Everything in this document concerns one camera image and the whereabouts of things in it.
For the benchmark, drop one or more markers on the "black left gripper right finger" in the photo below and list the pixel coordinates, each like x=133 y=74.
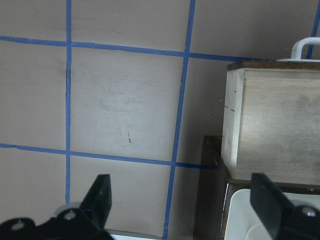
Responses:
x=270 y=204

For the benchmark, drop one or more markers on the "light wooden drawer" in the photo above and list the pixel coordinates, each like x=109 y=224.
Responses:
x=271 y=121

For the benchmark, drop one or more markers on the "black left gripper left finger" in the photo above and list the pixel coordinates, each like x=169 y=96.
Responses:
x=98 y=201

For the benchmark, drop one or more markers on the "white plastic bin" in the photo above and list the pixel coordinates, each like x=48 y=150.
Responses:
x=242 y=222

